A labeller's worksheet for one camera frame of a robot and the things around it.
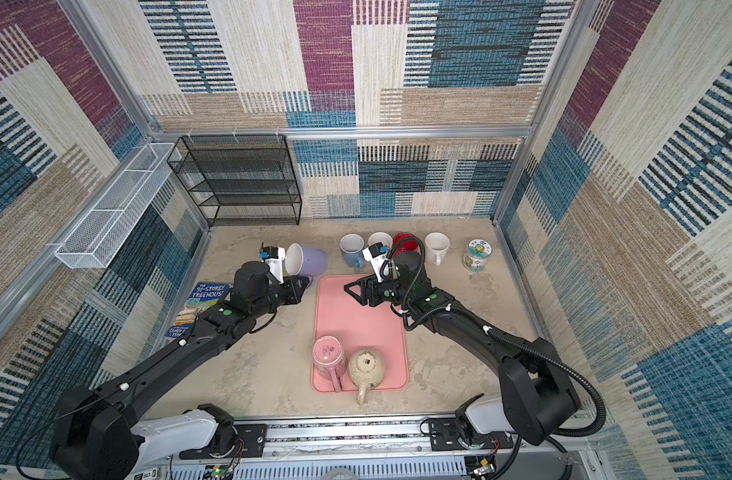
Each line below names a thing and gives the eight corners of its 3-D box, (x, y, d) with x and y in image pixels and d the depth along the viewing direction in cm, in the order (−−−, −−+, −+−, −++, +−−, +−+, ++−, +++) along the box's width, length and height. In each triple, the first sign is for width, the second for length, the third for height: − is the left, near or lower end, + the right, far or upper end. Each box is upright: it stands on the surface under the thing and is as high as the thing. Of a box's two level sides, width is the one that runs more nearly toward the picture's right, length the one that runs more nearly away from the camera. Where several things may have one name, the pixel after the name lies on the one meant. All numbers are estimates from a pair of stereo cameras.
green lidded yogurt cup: (465, 272, 107) (472, 256, 100) (461, 255, 112) (467, 238, 105) (486, 272, 107) (494, 256, 100) (481, 255, 112) (488, 238, 105)
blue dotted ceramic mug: (340, 276, 106) (338, 258, 98) (342, 248, 114) (340, 230, 106) (363, 275, 106) (362, 258, 98) (364, 248, 114) (363, 230, 106)
